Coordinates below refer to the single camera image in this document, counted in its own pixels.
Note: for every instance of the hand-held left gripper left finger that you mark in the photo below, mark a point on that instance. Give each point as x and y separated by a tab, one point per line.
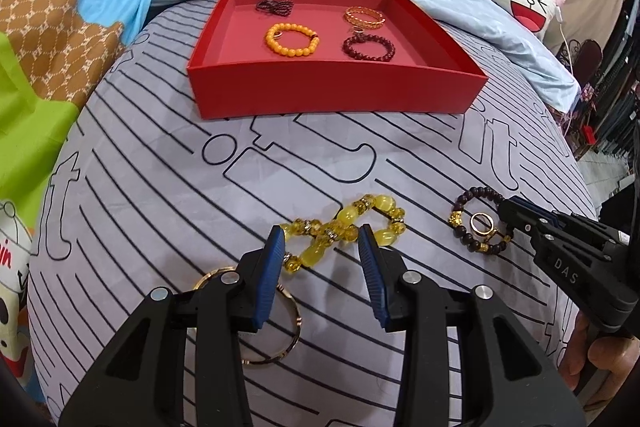
267	277

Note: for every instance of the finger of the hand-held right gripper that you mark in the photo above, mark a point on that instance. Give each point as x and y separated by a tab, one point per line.
545	214
527	229

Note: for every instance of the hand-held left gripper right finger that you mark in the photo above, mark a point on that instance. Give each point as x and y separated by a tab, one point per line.
372	277

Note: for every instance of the red cardboard box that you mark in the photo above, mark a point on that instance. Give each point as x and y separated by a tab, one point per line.
325	92

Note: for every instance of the person's right hand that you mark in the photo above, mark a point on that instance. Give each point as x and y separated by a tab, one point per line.
612	357

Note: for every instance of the thin metal bangle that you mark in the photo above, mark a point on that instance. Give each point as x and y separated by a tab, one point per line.
299	319

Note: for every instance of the grey striped bedsheet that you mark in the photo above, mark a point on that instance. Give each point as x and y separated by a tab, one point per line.
200	207

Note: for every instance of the dark wooden chair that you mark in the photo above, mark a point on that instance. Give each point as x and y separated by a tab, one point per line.
592	57

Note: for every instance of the cartoon monkey blanket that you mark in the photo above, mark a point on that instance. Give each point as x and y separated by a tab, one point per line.
50	32

